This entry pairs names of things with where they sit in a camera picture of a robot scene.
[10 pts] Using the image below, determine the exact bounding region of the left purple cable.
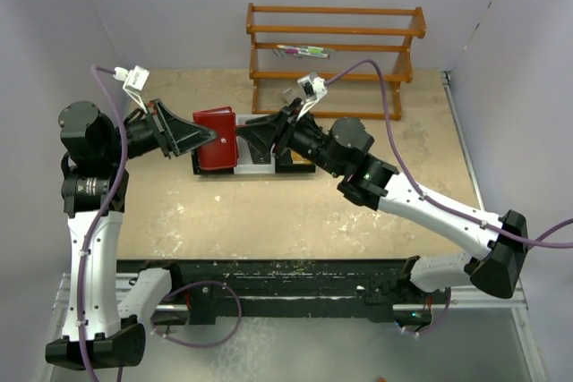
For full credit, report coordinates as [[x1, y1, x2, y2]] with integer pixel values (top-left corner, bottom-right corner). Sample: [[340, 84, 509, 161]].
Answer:
[[78, 64, 243, 382]]

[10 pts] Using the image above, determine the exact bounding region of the purple cable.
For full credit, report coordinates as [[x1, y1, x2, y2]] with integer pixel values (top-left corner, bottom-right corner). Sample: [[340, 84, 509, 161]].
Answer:
[[324, 58, 573, 338], [78, 64, 243, 382]]

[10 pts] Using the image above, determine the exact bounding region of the small grey box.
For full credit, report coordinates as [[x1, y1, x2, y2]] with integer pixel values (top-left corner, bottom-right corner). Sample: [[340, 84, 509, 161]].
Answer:
[[281, 89, 298, 105]]

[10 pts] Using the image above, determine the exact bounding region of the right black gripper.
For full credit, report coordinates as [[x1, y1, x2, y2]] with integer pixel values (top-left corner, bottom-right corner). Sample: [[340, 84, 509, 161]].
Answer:
[[235, 98, 344, 178]]

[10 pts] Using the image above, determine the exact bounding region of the bundle of coloured pens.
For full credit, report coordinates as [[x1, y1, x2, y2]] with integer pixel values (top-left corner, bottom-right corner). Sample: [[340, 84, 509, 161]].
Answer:
[[273, 44, 335, 59]]

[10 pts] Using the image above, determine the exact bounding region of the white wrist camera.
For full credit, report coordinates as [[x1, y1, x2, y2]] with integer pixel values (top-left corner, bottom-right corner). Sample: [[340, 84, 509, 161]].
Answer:
[[113, 65, 150, 114], [297, 72, 328, 118]]

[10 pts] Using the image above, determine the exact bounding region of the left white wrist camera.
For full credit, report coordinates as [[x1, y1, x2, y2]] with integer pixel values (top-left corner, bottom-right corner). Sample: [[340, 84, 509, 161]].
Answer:
[[113, 65, 150, 114]]

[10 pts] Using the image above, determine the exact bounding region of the black and white organiser tray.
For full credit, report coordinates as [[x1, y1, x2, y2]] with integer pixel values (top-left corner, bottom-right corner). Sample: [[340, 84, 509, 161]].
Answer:
[[191, 114, 316, 176]]

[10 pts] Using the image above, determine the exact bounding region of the red leather card holder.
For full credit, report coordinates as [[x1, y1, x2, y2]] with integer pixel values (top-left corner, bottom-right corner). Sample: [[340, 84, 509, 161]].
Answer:
[[193, 106, 238, 171]]

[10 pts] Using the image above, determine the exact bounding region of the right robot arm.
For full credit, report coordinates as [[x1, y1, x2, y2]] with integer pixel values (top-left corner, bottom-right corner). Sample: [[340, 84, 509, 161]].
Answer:
[[235, 102, 527, 302]]

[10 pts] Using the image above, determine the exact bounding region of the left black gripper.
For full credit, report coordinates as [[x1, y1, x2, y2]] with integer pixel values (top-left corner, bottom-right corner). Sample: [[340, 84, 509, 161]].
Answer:
[[102, 98, 216, 164]]

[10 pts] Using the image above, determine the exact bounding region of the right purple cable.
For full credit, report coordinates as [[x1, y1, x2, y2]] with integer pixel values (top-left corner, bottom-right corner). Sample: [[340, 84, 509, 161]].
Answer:
[[324, 58, 573, 338]]

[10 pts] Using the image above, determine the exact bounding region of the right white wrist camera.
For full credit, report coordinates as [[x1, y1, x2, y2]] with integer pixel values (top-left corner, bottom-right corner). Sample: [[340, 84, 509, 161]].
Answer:
[[297, 72, 328, 118]]

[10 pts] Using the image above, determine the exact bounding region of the wooden three-tier shelf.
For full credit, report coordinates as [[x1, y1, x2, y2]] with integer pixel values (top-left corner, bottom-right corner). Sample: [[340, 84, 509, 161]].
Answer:
[[245, 4, 426, 121]]

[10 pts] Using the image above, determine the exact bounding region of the aluminium frame rail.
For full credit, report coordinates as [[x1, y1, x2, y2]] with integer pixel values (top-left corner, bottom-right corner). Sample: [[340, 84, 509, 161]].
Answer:
[[53, 273, 527, 310]]

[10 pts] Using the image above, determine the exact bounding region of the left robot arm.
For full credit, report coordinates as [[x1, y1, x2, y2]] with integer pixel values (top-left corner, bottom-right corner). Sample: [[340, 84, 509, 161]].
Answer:
[[45, 99, 218, 373]]

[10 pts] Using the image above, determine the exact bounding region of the yellow card stack in tray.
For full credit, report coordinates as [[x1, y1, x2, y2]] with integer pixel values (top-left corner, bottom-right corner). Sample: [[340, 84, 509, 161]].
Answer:
[[291, 153, 312, 166]]

